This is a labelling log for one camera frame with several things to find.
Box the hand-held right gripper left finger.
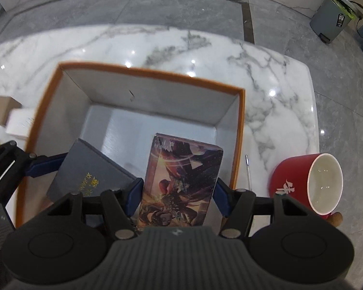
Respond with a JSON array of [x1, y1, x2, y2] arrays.
[[47, 178, 144, 240]]

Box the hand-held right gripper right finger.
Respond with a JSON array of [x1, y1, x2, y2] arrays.
[[215, 178, 309, 239]]

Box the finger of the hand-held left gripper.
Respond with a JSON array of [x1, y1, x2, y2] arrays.
[[0, 140, 68, 206]]

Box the dark grey box gold lettering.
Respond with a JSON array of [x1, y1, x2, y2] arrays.
[[46, 138, 138, 215]]

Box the illustrated card box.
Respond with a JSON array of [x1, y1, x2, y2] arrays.
[[138, 133, 224, 227]]

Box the orange cardboard box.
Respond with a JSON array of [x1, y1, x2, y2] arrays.
[[15, 62, 246, 228]]

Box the silver pen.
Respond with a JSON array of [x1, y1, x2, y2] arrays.
[[246, 155, 254, 191]]

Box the long white box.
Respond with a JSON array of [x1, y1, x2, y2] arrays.
[[5, 109, 37, 139]]

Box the small brown cardboard box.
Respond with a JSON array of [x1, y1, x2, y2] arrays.
[[0, 96, 22, 126]]

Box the grey pedal trash bin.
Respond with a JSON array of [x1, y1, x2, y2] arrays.
[[309, 0, 363, 44]]

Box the red mug wooden handle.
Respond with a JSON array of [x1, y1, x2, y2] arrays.
[[269, 153, 344, 227]]

